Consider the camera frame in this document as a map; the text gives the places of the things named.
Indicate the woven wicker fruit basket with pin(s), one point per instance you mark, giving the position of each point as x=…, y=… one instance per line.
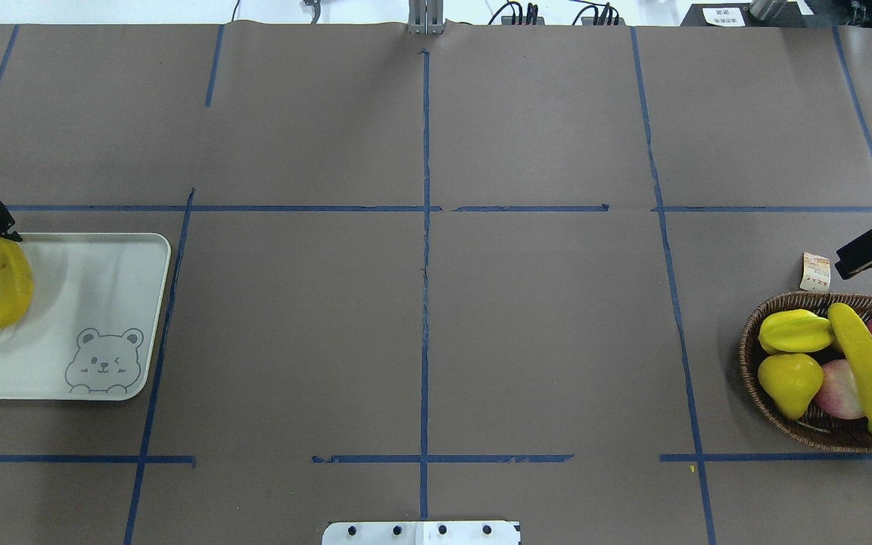
x=816, y=428

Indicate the white rectangular bear tray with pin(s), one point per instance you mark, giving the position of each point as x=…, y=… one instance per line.
x=90, y=330

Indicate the yellow orange pear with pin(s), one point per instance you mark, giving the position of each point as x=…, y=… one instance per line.
x=792, y=381

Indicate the yellow star fruit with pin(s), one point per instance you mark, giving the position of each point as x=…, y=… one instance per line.
x=795, y=331

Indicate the small paper tag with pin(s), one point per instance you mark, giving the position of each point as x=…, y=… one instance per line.
x=816, y=273

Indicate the aluminium frame post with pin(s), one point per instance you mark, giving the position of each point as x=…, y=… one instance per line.
x=426, y=17

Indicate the white pedestal base plate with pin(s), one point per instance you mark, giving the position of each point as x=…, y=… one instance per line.
x=424, y=532

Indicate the yellow banana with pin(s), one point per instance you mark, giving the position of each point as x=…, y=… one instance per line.
x=17, y=284
x=855, y=341

